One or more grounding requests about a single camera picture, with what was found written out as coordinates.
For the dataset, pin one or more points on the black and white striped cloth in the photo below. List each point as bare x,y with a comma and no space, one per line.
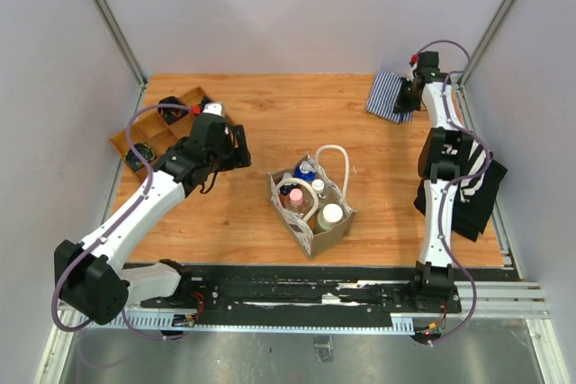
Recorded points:
475,187

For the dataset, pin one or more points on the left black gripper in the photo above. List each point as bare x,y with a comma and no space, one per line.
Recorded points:
239,156

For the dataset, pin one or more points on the blue collar orange spray bottle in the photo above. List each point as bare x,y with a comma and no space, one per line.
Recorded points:
305,171

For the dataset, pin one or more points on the aluminium frame post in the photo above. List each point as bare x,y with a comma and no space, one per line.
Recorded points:
496,22
120,41

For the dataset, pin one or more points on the blue white striped cloth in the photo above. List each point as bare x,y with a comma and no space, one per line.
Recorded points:
383,96

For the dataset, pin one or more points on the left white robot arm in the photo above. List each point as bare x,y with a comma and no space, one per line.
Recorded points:
90,275

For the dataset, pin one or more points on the patterned canvas tote bag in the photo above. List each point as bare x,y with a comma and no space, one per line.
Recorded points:
312,207

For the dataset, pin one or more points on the left aluminium frame post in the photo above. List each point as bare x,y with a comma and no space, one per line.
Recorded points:
120,41

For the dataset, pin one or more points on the white lid green jar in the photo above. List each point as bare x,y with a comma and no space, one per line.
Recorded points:
328,217

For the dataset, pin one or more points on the rolled dark green belt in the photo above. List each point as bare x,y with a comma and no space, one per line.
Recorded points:
205,101

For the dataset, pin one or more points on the pink cap clear bottle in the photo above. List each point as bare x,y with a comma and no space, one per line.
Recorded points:
297,203

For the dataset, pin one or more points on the right aluminium frame post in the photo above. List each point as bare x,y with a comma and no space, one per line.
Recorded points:
496,22

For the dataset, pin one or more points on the grey slotted cable duct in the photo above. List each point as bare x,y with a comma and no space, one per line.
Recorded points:
269,320

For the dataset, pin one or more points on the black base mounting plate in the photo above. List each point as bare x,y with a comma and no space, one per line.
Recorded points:
230,272

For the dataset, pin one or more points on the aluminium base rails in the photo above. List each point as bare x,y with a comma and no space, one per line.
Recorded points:
495,296

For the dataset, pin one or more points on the rolled black belt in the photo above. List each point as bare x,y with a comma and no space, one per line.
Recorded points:
172,109

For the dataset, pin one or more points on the orange bottle blue cap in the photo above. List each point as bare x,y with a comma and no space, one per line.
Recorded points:
286,188

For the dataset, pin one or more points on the wooden compartment tray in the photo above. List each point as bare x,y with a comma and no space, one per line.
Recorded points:
150,128

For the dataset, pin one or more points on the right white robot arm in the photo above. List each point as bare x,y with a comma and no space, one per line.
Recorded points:
441,165

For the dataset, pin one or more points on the white cap clear square bottle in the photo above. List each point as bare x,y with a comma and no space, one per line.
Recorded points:
324,193

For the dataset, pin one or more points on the rolled dark blue-yellow belt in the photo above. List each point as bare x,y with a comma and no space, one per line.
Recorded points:
145,151

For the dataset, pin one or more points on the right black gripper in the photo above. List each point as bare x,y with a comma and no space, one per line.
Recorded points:
402,105

